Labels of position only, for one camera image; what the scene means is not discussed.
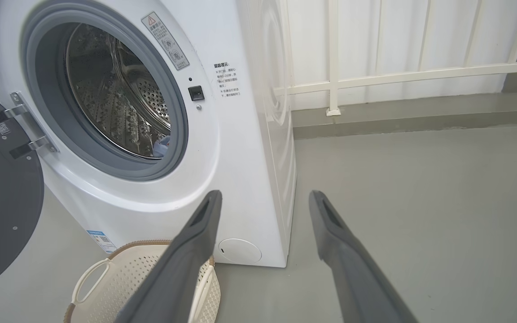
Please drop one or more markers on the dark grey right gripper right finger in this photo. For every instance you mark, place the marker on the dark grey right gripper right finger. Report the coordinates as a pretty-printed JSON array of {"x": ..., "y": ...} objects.
[{"x": 348, "y": 269}]

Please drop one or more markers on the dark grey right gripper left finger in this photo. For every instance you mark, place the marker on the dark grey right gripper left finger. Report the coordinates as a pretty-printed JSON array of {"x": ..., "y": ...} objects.
[{"x": 182, "y": 264}]

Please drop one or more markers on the blue denim clothing with patches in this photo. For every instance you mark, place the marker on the blue denim clothing with patches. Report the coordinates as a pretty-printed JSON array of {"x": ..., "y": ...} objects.
[{"x": 163, "y": 146}]

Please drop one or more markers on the dark grey washing machine door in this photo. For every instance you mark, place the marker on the dark grey washing machine door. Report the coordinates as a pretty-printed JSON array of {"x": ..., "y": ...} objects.
[{"x": 11, "y": 202}]

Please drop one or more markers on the cream perforated laundry basket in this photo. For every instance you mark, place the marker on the cream perforated laundry basket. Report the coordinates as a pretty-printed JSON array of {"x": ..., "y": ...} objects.
[{"x": 124, "y": 278}]

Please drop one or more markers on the white front-load washing machine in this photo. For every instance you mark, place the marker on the white front-load washing machine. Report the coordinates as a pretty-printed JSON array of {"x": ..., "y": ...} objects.
[{"x": 231, "y": 157}]

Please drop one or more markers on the blue energy label sticker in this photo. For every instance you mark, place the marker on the blue energy label sticker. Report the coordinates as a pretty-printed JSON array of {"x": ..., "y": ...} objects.
[{"x": 101, "y": 241}]

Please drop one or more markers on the white metal railing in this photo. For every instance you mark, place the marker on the white metal railing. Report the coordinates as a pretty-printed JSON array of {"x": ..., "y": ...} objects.
[{"x": 397, "y": 77}]

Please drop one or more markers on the grey warning sticker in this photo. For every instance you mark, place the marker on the grey warning sticker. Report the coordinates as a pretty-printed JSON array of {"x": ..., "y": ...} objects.
[{"x": 165, "y": 41}]

